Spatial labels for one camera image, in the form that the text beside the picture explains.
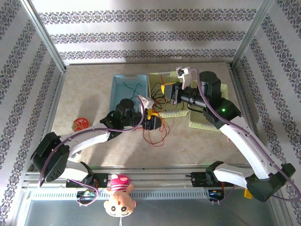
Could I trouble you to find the thin black cable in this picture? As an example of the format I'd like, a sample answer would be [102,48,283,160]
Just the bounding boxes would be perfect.
[150,80,176,112]

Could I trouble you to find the thin red cable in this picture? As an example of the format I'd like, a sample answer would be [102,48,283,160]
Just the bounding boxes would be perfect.
[143,73,170,147]

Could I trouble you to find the thin green cable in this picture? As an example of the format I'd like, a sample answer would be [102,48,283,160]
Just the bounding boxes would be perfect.
[123,82,142,101]

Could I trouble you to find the pale yellow perforated basket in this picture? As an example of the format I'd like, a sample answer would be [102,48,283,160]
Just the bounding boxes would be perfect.
[188,81,229,130]
[147,72,190,119]

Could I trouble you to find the light blue perforated basket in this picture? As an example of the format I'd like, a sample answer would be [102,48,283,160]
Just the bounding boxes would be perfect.
[109,74,149,114]

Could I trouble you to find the round red gold tin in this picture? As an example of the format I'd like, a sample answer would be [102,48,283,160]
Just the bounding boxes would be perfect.
[71,117,91,133]

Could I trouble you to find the pink plush doll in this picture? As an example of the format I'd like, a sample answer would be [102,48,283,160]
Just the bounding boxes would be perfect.
[103,173,137,217]

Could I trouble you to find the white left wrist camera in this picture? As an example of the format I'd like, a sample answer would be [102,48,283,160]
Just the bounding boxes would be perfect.
[137,94,155,110]

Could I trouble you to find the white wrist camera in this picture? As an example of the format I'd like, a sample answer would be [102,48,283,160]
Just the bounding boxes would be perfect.
[137,94,155,110]
[175,66,192,89]

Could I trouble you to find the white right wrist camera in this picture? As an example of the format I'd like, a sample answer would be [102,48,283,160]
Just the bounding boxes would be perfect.
[175,66,192,89]

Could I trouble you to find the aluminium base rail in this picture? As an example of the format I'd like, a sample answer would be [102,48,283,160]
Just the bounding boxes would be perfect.
[23,166,259,189]

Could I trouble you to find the slotted grey cable duct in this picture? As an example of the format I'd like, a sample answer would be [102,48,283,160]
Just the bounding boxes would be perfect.
[30,189,214,201]

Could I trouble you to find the aluminium frame post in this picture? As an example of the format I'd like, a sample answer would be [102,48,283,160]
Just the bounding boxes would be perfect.
[231,0,276,69]
[20,0,67,74]

